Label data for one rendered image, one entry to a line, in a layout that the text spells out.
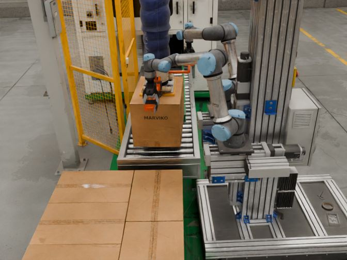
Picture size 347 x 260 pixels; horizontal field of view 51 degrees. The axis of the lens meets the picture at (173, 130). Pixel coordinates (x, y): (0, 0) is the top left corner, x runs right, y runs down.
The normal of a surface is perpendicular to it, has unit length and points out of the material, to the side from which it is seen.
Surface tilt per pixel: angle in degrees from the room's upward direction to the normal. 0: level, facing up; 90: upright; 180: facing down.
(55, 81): 90
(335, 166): 0
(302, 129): 90
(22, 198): 0
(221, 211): 0
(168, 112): 90
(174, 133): 90
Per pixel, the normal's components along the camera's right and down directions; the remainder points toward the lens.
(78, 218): -0.03, -0.87
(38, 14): -0.01, 0.50
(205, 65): -0.63, 0.28
